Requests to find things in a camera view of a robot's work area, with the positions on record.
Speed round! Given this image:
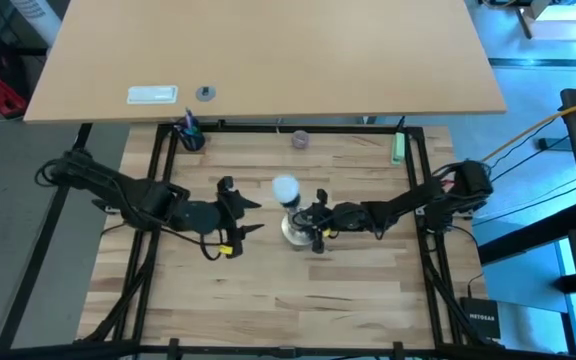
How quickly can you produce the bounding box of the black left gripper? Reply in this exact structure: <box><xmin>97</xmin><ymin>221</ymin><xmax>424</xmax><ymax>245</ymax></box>
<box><xmin>177</xmin><ymin>175</ymin><xmax>266</xmax><ymax>259</ymax></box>

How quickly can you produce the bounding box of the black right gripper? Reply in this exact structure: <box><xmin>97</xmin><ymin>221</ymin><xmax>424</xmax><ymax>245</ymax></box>
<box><xmin>295</xmin><ymin>188</ymin><xmax>369</xmax><ymax>254</ymax></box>

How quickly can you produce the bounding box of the brushed metal lamp base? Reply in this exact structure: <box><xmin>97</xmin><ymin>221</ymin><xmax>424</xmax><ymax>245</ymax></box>
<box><xmin>280</xmin><ymin>195</ymin><xmax>320</xmax><ymax>248</ymax></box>

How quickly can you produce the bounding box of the white lightbulb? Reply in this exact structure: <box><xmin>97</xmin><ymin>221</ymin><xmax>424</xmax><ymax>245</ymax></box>
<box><xmin>271</xmin><ymin>174</ymin><xmax>301</xmax><ymax>207</ymax></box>

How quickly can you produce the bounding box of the black pen cup with pens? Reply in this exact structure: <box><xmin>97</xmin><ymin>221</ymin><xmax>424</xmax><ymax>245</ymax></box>
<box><xmin>174</xmin><ymin>106</ymin><xmax>207</xmax><ymax>153</ymax></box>

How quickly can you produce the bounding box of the light green stapler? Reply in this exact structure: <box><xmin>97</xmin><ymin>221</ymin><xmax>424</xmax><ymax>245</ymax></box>
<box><xmin>390</xmin><ymin>131</ymin><xmax>408</xmax><ymax>167</ymax></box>

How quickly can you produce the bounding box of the white rectangular desk grommet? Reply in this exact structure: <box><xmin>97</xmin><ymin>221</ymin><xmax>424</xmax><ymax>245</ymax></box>
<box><xmin>126</xmin><ymin>84</ymin><xmax>180</xmax><ymax>106</ymax></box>

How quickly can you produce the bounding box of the tan wooden desk top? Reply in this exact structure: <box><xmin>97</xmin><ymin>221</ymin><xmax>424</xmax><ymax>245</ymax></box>
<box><xmin>22</xmin><ymin>0</ymin><xmax>508</xmax><ymax>125</ymax></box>

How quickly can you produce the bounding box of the black Netgear router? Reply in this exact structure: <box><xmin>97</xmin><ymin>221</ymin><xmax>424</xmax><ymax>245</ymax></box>
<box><xmin>460</xmin><ymin>296</ymin><xmax>502</xmax><ymax>341</ymax></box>

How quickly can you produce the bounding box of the white labelled column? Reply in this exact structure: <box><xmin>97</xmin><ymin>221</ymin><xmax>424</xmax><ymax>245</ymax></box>
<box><xmin>10</xmin><ymin>0</ymin><xmax>64</xmax><ymax>47</ymax></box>

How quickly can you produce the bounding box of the cardboard box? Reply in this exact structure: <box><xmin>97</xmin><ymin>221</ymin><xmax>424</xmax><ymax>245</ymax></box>
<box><xmin>515</xmin><ymin>0</ymin><xmax>576</xmax><ymax>43</ymax></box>

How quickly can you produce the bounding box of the black metal table frame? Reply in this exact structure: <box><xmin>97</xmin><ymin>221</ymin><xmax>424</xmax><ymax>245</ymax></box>
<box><xmin>72</xmin><ymin>122</ymin><xmax>509</xmax><ymax>360</ymax></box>

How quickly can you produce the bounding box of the yellow cable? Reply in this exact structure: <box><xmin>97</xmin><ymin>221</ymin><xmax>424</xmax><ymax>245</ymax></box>
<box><xmin>460</xmin><ymin>94</ymin><xmax>576</xmax><ymax>176</ymax></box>

